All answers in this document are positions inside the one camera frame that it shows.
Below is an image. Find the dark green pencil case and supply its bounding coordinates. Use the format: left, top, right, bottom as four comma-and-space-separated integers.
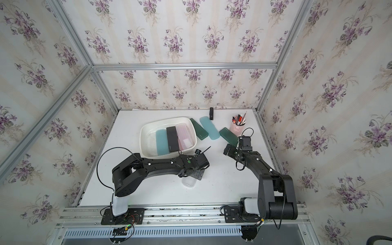
219, 127, 238, 147
190, 118, 209, 140

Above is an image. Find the pink pencil case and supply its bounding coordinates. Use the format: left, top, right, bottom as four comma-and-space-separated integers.
176, 125, 190, 151

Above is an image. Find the black pencil case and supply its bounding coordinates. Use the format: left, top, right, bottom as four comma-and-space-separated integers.
166, 126, 180, 153

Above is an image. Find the teal pencil case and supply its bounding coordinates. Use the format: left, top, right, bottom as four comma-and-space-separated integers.
156, 129, 169, 156

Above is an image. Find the white plastic storage box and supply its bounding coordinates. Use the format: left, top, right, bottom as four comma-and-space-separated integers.
139, 117, 198, 159

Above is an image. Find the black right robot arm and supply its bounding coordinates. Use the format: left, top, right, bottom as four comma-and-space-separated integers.
224, 144, 298, 220

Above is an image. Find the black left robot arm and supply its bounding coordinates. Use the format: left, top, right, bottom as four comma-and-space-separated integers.
111, 151, 210, 216

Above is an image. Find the light blue pencil case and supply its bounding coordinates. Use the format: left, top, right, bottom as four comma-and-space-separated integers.
199, 116, 220, 140

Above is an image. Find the pink pen cup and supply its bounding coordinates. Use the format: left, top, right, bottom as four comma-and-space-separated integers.
230, 113, 247, 136

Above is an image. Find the small black device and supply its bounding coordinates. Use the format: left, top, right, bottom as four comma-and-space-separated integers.
209, 107, 214, 120

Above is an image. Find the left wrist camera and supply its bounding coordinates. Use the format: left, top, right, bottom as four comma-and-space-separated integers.
194, 149, 210, 170

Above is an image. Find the aluminium rail frame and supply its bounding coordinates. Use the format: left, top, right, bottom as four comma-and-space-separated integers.
47, 204, 320, 245

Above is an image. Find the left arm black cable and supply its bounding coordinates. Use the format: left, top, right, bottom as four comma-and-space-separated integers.
96, 146, 141, 192

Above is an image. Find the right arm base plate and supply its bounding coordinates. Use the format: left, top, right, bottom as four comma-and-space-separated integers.
220, 205, 262, 224

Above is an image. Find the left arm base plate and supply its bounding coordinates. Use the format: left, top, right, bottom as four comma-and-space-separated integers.
100, 207, 145, 225

